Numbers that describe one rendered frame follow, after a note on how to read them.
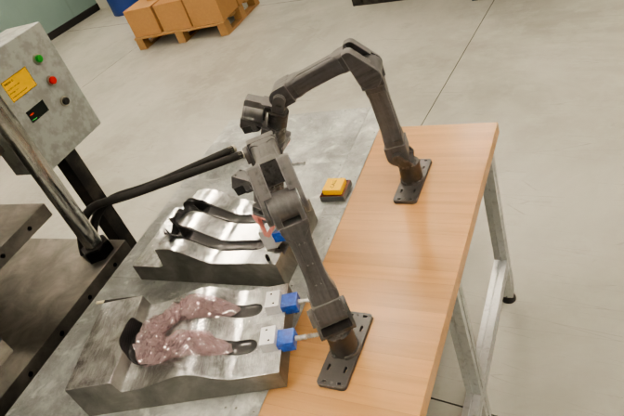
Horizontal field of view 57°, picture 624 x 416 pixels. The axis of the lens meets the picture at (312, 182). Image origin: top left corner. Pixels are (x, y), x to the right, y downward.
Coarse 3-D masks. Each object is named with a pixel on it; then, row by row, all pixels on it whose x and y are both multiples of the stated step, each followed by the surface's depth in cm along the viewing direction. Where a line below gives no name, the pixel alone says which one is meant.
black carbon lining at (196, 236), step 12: (192, 204) 171; (204, 204) 170; (180, 216) 167; (216, 216) 166; (228, 216) 168; (240, 216) 167; (252, 216) 166; (180, 228) 163; (192, 228) 162; (192, 240) 159; (204, 240) 160; (216, 240) 160; (228, 240) 159; (240, 240) 157; (252, 240) 156
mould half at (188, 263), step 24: (216, 192) 173; (192, 216) 166; (312, 216) 165; (168, 240) 159; (144, 264) 167; (168, 264) 161; (192, 264) 157; (216, 264) 153; (240, 264) 150; (264, 264) 146; (288, 264) 151
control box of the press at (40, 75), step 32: (32, 32) 183; (0, 64) 173; (32, 64) 183; (64, 64) 194; (32, 96) 182; (64, 96) 193; (32, 128) 182; (64, 128) 193; (64, 160) 199; (96, 192) 211
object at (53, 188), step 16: (0, 96) 159; (0, 112) 159; (0, 128) 161; (16, 128) 162; (16, 144) 164; (32, 144) 167; (32, 160) 167; (32, 176) 171; (48, 176) 172; (48, 192) 174; (64, 192) 177; (64, 208) 178; (80, 208) 183; (80, 224) 182; (80, 240) 186; (96, 240) 187; (96, 256) 188
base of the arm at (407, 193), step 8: (416, 160) 164; (424, 160) 174; (416, 168) 163; (424, 168) 171; (408, 176) 164; (416, 176) 165; (424, 176) 168; (400, 184) 168; (408, 184) 166; (416, 184) 165; (400, 192) 166; (408, 192) 164; (416, 192) 163; (400, 200) 163; (408, 200) 162; (416, 200) 161
